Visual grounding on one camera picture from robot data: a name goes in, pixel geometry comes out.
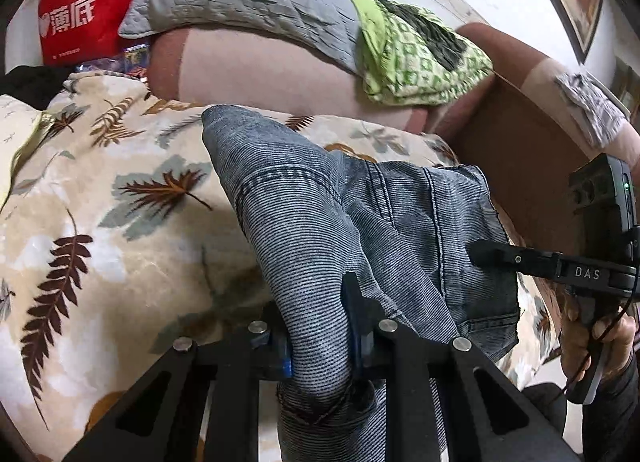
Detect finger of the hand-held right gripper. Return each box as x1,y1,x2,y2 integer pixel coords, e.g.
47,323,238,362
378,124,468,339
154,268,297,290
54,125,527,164
467,239,563,279

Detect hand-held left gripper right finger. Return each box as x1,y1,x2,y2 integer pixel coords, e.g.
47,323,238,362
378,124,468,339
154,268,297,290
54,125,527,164
341,272,581,462

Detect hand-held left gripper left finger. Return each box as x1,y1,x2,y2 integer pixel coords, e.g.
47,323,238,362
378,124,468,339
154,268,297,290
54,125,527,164
62,319,296,462

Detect grey-blue denim pants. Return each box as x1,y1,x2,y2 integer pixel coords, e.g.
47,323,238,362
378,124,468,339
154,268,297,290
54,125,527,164
201,104,521,462

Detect person's right forearm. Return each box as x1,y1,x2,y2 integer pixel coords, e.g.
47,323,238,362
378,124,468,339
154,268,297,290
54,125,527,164
580,337,640,462

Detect person's right hand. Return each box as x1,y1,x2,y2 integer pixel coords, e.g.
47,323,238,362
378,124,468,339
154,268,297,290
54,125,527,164
559,287,638,385

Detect brown cardboard box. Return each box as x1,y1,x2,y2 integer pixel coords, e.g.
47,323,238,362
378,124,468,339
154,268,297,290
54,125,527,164
440,72,623,255

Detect grey and white patterned cloth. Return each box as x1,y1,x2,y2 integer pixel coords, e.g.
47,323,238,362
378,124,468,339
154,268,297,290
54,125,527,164
555,71,632,144

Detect leaf-print beige blanket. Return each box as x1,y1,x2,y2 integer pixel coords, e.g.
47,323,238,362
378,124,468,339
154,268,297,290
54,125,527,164
0,69,566,462

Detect green patterned cloth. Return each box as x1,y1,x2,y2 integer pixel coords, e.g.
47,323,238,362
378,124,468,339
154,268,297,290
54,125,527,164
341,0,496,108

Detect pink brown bolster cushion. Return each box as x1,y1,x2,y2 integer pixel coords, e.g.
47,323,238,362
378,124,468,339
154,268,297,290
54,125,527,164
150,22,640,168

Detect colourful snack packets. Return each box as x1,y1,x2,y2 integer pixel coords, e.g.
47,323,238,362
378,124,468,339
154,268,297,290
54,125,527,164
75,44,151,84

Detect white cloth with small print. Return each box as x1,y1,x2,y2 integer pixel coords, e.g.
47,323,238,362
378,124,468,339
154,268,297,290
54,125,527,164
0,94,56,205

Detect black cloth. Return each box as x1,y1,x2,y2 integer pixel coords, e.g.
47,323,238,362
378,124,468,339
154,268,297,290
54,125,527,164
0,64,76,109

